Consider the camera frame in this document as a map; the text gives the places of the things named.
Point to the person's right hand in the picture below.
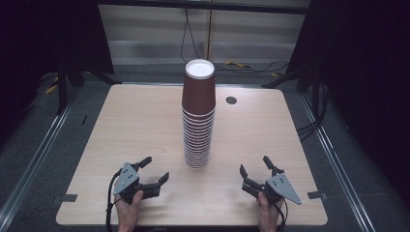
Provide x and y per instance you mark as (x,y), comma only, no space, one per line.
(268,212)

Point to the black metal stand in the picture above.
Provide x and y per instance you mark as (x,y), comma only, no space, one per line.
(290,77)
(62,90)

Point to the grey tape strip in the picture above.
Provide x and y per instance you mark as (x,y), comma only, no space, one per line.
(317,195)
(66,197)

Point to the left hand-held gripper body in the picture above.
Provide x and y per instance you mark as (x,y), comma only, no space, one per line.
(127,182)

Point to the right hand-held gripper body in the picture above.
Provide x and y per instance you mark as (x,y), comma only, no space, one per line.
(280,187)

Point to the yellow tape piece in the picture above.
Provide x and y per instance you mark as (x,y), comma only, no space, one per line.
(238,64)
(51,89)
(275,74)

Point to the stack of brown paper cups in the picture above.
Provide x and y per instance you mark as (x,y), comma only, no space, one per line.
(197,145)

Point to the dark curtain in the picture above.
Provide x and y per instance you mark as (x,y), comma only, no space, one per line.
(38,38)
(364,64)

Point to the person's left hand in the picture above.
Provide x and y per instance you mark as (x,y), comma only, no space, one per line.
(127,211)

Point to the black overhead beam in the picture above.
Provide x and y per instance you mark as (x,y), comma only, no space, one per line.
(199,5)

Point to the small black floor tape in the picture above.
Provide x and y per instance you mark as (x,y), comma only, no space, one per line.
(84,119)

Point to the metal floor rail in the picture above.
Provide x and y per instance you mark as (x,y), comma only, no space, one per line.
(338,161)
(35,158)

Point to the round dark table grommet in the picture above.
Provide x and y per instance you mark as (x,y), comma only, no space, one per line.
(231,100)

